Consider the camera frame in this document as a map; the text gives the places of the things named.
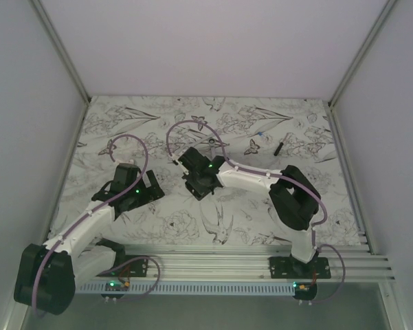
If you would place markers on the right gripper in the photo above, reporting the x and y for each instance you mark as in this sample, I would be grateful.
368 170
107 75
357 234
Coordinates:
187 177

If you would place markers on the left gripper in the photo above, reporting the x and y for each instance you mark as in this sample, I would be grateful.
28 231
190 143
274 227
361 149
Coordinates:
150 193

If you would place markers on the black fuse box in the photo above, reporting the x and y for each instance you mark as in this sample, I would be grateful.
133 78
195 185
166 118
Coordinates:
199 191

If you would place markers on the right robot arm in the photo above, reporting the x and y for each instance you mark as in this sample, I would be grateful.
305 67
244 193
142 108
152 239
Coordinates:
294 198

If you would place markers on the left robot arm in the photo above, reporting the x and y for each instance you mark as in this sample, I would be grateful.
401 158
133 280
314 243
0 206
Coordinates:
49 274

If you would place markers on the open end wrench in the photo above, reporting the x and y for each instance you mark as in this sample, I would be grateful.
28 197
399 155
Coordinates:
206 138

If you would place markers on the floral table mat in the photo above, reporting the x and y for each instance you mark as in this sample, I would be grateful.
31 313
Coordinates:
144 129

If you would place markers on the left controller board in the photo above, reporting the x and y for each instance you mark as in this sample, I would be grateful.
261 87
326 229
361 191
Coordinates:
117 286

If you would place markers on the controller board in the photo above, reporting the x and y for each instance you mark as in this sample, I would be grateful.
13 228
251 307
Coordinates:
117 286
304 287

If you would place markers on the right controller board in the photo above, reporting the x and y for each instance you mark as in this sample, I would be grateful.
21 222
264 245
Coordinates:
304 287

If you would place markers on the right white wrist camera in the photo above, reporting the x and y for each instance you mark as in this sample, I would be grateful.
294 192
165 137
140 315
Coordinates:
177 162

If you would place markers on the ratchet ring wrench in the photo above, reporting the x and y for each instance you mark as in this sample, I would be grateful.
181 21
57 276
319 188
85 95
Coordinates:
212 145

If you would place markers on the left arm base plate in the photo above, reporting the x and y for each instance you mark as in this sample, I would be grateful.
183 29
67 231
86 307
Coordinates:
137 268

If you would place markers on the black handled tool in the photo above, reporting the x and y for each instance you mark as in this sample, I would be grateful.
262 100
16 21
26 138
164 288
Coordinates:
280 145

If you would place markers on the aluminium rail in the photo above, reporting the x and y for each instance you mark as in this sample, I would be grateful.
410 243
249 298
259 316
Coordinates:
252 263

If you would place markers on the perforated cable duct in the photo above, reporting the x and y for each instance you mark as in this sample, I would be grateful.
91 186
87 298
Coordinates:
214 288

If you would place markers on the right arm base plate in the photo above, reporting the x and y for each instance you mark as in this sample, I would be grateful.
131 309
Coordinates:
291 268

